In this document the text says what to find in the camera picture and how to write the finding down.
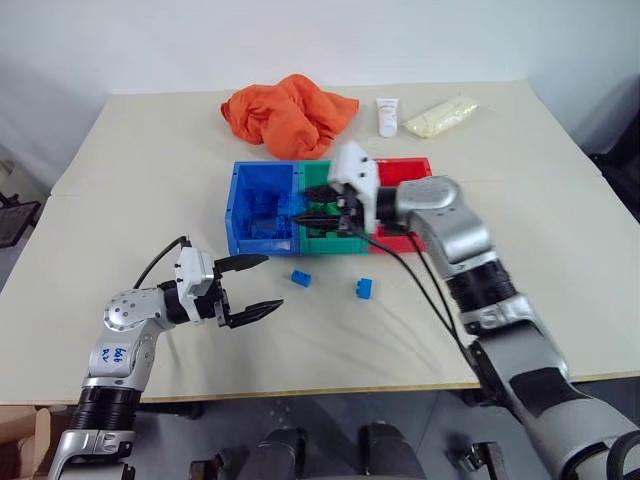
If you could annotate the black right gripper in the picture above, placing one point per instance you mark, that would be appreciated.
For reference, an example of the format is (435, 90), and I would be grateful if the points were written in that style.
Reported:
(354, 212)

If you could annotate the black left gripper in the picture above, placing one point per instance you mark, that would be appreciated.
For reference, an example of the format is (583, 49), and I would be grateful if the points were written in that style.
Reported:
(222, 305)

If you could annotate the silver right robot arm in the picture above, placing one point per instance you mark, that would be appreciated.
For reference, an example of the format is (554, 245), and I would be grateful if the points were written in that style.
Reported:
(450, 225)

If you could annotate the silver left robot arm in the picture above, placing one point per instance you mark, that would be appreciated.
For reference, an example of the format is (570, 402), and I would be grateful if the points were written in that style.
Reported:
(125, 310)

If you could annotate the green plastic bin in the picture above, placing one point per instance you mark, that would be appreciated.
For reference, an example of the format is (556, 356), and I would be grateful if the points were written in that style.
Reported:
(330, 245)

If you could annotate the blue toy block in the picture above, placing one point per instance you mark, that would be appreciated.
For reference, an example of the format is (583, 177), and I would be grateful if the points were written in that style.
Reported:
(365, 289)
(300, 279)

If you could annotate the blue plastic bin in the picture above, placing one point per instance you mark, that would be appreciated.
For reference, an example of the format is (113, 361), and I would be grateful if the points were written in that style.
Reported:
(235, 210)

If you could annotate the red plastic bin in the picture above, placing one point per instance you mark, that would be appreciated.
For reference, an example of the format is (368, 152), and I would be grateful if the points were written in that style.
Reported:
(400, 167)

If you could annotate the crumpled orange cloth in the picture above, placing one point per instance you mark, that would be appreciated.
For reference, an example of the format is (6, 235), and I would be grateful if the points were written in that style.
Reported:
(285, 115)

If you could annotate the white cream tube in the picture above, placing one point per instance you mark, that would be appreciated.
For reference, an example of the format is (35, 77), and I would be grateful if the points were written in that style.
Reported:
(388, 117)

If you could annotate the clear bag of pale grains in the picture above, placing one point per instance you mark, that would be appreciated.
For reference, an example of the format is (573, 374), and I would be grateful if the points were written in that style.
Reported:
(440, 117)

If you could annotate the dark rounded shape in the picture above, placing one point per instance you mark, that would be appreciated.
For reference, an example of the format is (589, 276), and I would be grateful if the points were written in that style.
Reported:
(390, 452)
(280, 455)

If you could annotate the black metal stand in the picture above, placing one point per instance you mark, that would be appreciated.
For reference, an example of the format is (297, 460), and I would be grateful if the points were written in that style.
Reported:
(15, 215)

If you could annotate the brown cardboard box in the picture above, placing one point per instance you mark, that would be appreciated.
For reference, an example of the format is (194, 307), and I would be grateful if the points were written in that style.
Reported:
(25, 440)

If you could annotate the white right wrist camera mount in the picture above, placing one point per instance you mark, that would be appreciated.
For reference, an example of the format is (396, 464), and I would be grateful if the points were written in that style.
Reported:
(355, 170)

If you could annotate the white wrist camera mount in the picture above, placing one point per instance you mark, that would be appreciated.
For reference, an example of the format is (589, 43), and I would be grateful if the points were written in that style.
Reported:
(192, 275)
(355, 170)

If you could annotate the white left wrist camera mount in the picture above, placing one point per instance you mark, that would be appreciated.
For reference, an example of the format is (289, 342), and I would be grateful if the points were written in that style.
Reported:
(192, 275)

